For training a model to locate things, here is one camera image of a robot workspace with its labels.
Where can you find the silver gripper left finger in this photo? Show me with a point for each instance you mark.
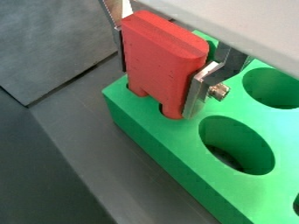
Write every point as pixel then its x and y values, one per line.
pixel 118 9

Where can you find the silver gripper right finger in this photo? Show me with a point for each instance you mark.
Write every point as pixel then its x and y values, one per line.
pixel 229 62

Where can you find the red square-circle object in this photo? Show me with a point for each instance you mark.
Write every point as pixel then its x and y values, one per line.
pixel 163 54

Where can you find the green foam shape tray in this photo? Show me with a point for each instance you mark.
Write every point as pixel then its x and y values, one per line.
pixel 234 155

